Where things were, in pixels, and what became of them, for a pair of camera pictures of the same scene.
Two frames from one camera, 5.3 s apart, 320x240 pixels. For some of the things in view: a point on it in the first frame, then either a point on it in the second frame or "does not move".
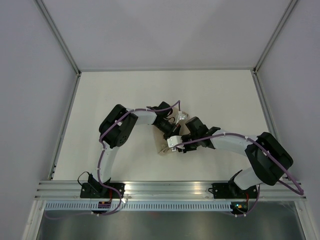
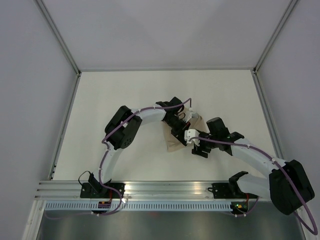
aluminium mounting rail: [164, 190] does not move
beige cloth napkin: [178, 117] -> [196, 123]
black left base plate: [99, 190] does not move
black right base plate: [231, 190] does not move
